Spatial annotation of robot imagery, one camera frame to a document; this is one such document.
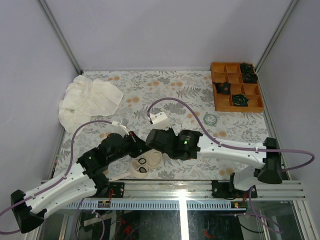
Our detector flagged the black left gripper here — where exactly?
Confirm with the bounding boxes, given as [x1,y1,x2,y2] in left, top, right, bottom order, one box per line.
[109,131,154,166]

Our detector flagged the beige round jewelry case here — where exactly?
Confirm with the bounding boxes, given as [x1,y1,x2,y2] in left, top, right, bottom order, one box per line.
[108,149,163,182]

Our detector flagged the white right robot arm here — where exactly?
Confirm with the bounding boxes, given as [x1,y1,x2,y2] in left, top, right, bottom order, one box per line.
[146,128,283,198]

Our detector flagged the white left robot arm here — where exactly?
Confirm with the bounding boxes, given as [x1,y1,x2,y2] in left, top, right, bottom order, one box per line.
[10,131,151,234]

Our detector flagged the floral patterned table mat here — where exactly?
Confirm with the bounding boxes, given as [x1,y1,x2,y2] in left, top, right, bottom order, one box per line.
[54,71,269,175]

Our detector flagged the crumpled white cloth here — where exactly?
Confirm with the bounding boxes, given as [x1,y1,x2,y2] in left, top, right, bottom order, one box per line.
[58,75,124,134]

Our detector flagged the black flower orange dots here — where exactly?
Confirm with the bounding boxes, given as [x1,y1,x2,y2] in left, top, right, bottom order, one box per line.
[213,81,231,95]

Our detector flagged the black flower yellow green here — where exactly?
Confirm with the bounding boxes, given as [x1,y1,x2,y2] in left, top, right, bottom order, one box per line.
[231,93,249,107]

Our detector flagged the wooden compartment tray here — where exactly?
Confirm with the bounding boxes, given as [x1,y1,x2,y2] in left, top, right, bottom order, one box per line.
[210,62,264,113]

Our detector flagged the black fabric flower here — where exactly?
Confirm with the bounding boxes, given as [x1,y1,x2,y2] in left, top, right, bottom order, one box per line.
[242,72,258,84]
[239,62,255,73]

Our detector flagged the black fabric flower top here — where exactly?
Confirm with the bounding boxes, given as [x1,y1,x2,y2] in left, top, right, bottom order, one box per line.
[239,62,255,73]

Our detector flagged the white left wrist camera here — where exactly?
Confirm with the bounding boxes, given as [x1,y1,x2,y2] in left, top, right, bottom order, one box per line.
[111,118,129,137]

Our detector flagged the green beaded bracelet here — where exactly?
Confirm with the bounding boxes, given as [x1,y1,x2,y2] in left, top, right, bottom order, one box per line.
[202,113,218,126]

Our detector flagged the aluminium front rail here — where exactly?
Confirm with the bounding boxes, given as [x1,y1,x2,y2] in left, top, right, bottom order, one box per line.
[34,178,307,201]

